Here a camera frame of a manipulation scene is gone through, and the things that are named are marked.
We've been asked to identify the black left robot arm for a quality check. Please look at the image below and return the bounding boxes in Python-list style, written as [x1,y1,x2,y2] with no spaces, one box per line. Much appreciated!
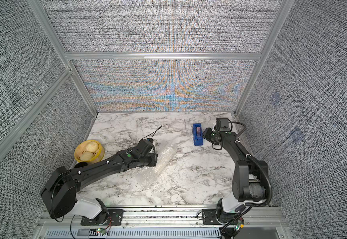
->
[41,138,158,225]

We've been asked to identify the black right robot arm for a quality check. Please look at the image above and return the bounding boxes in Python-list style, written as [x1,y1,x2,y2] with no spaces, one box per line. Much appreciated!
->
[202,118,273,225]

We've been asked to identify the aluminium front rail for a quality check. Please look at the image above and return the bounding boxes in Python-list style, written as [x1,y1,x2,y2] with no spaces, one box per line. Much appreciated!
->
[33,205,292,239]

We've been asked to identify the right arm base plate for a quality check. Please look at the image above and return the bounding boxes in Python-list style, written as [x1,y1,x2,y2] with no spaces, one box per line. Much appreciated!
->
[201,209,222,226]

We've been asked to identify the yellow bamboo steamer basket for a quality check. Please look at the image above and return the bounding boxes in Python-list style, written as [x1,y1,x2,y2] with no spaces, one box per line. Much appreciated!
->
[74,140,105,164]

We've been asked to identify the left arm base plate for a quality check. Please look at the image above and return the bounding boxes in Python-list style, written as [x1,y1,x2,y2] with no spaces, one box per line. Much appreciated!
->
[80,209,124,226]

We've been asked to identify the blue tape dispenser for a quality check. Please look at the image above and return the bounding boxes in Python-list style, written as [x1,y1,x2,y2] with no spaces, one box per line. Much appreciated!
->
[192,123,203,146]

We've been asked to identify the white steamed bun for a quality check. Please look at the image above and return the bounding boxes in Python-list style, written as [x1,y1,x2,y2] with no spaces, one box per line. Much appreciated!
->
[85,141,99,153]
[79,151,94,162]

